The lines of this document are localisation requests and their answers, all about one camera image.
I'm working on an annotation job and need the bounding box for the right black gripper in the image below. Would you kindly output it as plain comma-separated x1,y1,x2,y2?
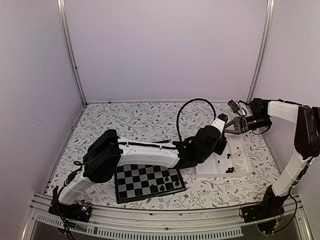
226,115,270,136

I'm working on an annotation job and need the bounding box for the black chess bishop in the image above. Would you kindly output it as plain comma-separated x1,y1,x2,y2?
135,188,142,196

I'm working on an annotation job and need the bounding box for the black and white chessboard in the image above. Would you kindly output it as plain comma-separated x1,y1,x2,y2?
114,164,187,204

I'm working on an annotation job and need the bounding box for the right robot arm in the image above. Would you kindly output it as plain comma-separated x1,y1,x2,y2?
224,98,320,218

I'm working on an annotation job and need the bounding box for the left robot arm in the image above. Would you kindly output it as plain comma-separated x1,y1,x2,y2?
52,125,227,217

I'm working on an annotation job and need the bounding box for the white plastic compartment tray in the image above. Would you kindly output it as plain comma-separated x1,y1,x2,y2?
195,133,253,178

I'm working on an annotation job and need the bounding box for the floral patterned table mat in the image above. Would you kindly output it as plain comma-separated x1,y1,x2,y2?
49,101,285,210

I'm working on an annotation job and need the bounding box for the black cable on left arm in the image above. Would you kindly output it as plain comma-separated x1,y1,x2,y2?
176,98,217,142

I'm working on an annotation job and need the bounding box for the right aluminium frame post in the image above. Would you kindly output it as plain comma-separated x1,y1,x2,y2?
246,0,275,103

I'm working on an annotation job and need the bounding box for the aluminium frame post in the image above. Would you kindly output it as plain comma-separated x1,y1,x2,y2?
56,0,87,107
246,0,275,103

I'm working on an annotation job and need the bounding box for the aluminium front rail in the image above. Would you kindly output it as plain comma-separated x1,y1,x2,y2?
22,194,313,240

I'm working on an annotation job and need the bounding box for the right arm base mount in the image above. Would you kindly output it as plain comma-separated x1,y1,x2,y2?
238,202,285,235

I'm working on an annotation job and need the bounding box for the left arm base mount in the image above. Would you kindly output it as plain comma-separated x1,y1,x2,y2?
48,201,92,223

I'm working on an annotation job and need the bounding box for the left aluminium frame post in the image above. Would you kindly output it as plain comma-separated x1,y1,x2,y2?
56,0,87,107

